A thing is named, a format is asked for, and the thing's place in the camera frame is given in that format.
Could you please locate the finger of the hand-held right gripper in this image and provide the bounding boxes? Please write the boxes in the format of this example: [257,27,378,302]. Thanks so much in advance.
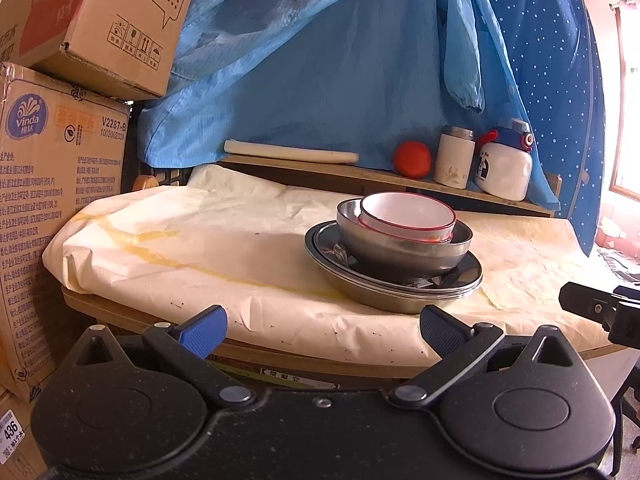
[610,285,640,346]
[559,282,621,328]

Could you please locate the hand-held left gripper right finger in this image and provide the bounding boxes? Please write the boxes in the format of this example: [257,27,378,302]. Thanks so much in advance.
[390,305,573,407]

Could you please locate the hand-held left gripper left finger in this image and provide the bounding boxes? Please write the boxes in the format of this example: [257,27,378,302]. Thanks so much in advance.
[75,305,255,407]

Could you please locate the stainless steel bowl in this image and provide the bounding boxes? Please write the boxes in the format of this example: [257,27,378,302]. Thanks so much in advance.
[336,198,473,277]

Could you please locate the white red-rimmed bowl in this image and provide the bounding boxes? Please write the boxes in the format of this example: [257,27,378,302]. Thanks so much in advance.
[359,191,457,242]
[357,220,455,246]

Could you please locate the shallow stainless steel plate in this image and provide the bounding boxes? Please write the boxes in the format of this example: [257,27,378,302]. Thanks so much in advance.
[306,220,482,288]

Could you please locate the patterned cloth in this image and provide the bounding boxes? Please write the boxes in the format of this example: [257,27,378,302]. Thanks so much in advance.
[595,205,640,281]

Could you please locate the wooden table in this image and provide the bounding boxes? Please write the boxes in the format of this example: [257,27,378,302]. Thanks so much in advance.
[61,285,640,391]

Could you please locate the books under table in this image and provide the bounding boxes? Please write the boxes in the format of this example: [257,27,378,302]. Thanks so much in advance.
[207,355,341,391]

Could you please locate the cream paper table cover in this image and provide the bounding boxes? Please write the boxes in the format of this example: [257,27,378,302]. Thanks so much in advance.
[42,164,621,366]

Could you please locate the white bottle with blue lid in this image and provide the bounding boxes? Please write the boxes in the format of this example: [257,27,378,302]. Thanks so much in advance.
[472,117,535,201]

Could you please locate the black plastic crate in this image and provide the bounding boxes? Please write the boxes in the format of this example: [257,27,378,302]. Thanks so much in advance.
[150,165,193,188]

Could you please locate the white thermos cup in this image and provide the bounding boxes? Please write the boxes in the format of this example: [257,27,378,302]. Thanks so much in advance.
[433,125,476,190]

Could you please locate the red tomato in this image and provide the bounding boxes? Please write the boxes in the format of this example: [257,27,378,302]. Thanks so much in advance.
[392,141,432,178]

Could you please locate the large printed cardboard box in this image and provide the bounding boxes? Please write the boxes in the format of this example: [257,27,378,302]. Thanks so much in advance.
[0,62,132,403]

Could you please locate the wooden shelf board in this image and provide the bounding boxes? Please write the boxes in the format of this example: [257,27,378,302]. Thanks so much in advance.
[220,154,562,218]

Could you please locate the white rolling pin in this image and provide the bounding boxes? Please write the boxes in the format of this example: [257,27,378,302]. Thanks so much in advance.
[223,140,360,165]

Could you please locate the bright window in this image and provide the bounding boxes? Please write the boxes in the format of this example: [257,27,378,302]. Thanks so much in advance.
[607,0,640,198]

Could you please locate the labelled cardboard parcel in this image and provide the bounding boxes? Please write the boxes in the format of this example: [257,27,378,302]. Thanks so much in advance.
[0,390,48,480]

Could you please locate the blue white-dotted cloth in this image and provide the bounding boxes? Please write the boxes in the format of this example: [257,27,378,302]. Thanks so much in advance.
[470,0,607,257]

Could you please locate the blue work coat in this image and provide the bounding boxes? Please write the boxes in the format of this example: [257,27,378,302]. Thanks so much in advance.
[137,0,561,211]

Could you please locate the small brown cardboard box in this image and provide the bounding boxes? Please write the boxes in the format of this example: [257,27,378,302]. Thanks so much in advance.
[0,0,203,102]

